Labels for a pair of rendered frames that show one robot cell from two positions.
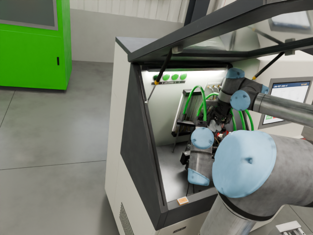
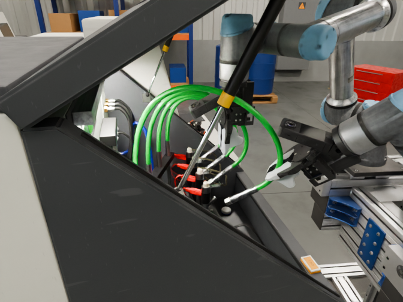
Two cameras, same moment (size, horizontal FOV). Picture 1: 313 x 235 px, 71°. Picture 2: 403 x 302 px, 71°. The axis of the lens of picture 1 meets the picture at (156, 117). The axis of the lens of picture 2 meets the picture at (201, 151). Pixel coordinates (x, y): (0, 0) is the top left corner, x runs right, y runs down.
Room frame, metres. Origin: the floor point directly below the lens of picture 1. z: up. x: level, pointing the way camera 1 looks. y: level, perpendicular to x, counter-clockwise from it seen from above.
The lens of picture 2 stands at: (0.83, 0.41, 1.57)
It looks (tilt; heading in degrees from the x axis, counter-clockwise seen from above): 26 degrees down; 288
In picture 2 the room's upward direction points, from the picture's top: 1 degrees clockwise
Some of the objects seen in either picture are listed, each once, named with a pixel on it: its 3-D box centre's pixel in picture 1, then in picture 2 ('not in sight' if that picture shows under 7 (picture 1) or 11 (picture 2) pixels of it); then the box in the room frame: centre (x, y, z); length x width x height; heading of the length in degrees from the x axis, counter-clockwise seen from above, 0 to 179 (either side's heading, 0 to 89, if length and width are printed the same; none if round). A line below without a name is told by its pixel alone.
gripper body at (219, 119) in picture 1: (221, 111); (234, 102); (0.97, -0.31, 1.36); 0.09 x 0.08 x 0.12; 32
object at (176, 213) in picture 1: (211, 198); (269, 233); (0.83, -0.40, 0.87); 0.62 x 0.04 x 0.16; 122
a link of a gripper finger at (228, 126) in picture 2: (211, 118); (226, 127); (0.98, -0.28, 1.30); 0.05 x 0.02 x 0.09; 122
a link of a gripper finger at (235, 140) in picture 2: (212, 127); (232, 141); (0.97, -0.30, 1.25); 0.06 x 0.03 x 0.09; 32
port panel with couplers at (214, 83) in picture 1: (209, 99); (113, 132); (1.38, -0.33, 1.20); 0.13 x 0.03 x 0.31; 122
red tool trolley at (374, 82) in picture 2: not in sight; (370, 96); (-0.33, -4.55, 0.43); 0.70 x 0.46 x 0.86; 139
